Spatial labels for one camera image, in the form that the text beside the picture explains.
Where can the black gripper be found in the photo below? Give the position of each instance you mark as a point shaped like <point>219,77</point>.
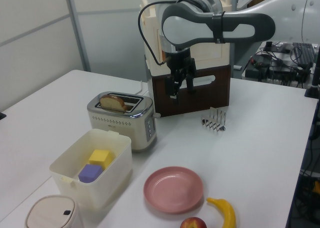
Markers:
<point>180,60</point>

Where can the toasted bread slice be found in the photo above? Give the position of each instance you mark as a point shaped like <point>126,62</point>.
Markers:
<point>112,102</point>

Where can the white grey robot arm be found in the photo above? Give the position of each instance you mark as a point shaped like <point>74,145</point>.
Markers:
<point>187,27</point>

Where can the pink plate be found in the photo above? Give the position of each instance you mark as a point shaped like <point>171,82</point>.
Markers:
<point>173,190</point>

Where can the white oven appliance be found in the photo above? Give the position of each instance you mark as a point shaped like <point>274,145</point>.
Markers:
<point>215,97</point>

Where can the metal toast rack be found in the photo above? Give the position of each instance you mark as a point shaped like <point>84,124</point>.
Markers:
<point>213,120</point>

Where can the cream chrome toaster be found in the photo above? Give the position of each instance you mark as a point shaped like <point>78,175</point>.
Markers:
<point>120,127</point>

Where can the yellow cube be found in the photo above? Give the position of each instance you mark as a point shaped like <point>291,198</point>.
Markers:
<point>98,156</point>

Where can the black keyboard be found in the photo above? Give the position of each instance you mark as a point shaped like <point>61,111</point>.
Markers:
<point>303,55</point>

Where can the white plastic container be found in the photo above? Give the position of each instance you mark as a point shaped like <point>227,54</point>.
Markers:
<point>110,188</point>

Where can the purple cube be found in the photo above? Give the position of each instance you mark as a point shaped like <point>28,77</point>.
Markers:
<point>90,173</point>

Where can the yellow banana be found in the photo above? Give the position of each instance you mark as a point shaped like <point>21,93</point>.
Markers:
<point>227,213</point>

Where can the red apple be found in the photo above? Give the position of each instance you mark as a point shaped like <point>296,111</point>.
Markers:
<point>193,223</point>

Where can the cream lidded bin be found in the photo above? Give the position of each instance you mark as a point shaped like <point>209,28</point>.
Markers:
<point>50,213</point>

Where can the black camera stand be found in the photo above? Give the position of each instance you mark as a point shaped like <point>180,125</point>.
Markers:
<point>313,87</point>

